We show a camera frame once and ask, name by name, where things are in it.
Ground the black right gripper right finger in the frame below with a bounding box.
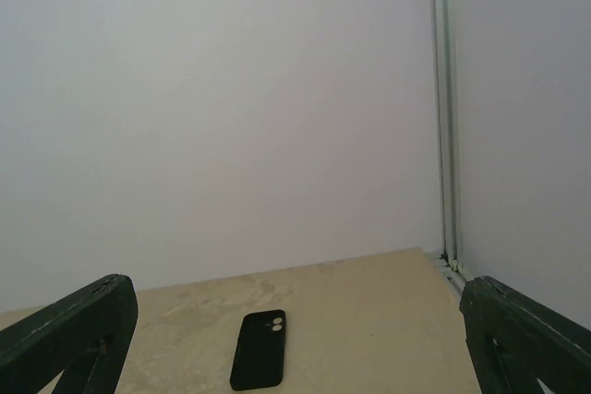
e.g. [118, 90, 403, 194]
[460, 276, 590, 393]

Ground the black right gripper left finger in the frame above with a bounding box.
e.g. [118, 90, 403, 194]
[1, 274, 138, 393]

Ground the black phone case far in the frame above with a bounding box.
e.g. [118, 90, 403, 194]
[229, 309, 287, 391]

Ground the aluminium side rail right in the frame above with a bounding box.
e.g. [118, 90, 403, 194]
[427, 252, 474, 298]

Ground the aluminium frame post right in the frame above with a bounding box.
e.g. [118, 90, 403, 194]
[432, 0, 462, 271]

